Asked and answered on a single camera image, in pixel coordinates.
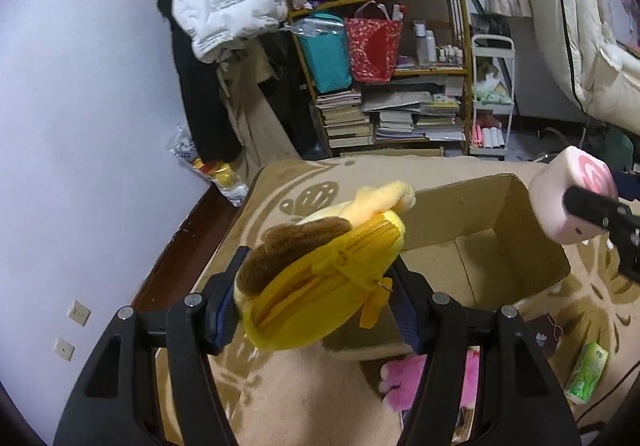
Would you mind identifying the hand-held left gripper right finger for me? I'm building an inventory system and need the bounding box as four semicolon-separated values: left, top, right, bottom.
387;258;583;446

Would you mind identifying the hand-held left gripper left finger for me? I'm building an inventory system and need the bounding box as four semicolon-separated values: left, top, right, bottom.
52;246;251;446

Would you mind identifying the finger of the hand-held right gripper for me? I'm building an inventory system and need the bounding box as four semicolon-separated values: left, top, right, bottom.
562;186;640;284
612;171;640;203

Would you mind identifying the pink white plush cube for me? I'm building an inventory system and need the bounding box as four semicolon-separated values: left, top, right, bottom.
529;146;620;247

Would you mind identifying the pink plush toy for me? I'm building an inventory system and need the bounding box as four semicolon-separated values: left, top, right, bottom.
379;346;481;412

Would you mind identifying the printed cardboard box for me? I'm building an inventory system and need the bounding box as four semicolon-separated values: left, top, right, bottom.
320;172;571;362

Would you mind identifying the yellow plush zipper pouch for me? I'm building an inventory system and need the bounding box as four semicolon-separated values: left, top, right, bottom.
234;181;417;351

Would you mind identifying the black tissue pack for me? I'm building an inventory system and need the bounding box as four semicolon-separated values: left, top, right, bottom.
525;313;566;362

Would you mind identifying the green tissue pack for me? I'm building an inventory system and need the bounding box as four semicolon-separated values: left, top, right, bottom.
565;341;610;404

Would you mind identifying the beige brown patterned rug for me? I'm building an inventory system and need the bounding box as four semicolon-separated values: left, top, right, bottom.
155;155;640;446

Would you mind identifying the clear plastic snack bag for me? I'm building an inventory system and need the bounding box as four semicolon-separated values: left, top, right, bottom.
170;123;250;207

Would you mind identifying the white trolley cart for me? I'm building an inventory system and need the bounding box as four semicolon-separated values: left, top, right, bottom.
470;33;516;159

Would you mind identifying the long white padded coat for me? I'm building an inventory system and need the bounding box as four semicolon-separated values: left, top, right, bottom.
515;0;640;137

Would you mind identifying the pile of magazines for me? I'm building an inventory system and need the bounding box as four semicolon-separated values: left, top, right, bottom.
362;81;466;143

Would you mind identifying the wooden shelf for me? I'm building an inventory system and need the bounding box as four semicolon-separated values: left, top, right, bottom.
285;0;473;157

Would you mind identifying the stack of old books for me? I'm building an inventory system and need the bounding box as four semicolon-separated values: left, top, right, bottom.
315;91;376;149

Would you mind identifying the beige hanging cloth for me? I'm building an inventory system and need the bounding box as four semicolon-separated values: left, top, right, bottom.
220;46;301;162

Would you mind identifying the black hanging clothing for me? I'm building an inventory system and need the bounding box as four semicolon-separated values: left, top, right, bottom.
157;0;246;164

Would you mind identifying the black jacket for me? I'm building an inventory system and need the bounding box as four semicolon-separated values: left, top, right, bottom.
260;31;321;159

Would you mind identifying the row of white bottles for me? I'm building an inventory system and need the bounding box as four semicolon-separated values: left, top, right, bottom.
414;21;466;67

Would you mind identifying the red patterned bag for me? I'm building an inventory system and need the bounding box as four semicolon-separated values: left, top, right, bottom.
344;1;405;84

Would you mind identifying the teal bag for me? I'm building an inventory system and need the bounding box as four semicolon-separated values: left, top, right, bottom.
295;12;353;94

